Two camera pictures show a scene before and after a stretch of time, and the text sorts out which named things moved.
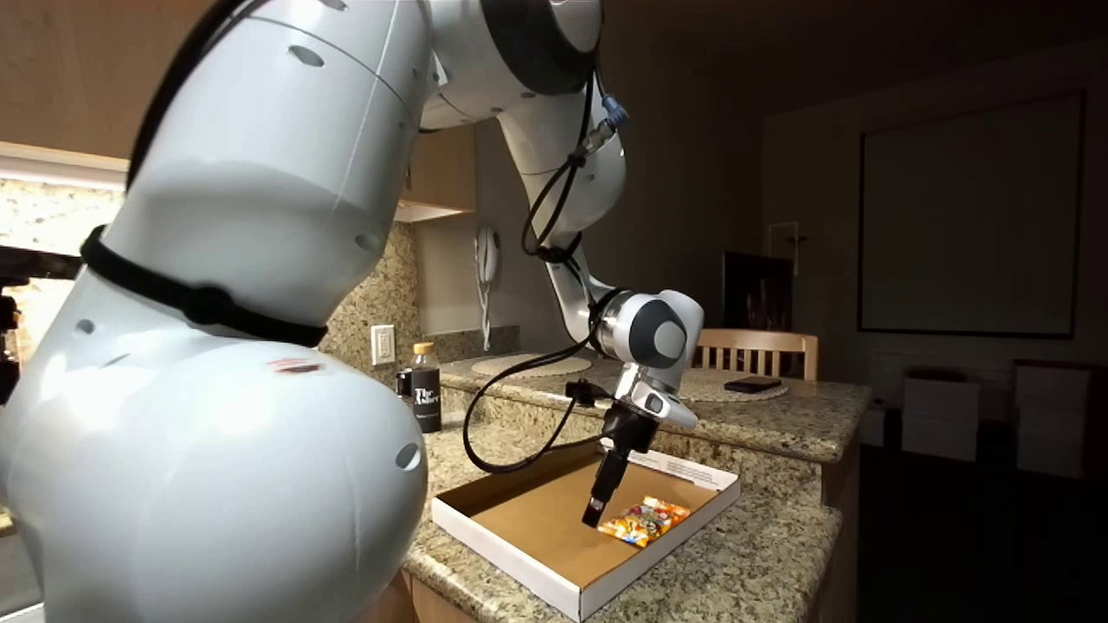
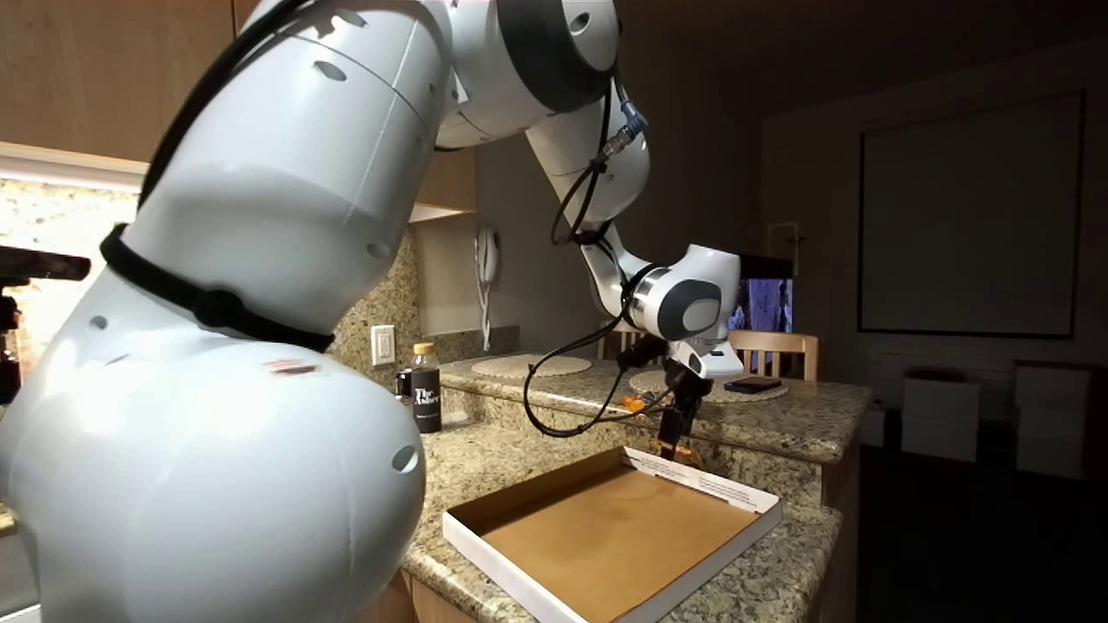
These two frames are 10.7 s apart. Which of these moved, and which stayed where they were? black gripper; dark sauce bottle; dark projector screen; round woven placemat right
Moved: black gripper
Stayed: dark sauce bottle; dark projector screen; round woven placemat right
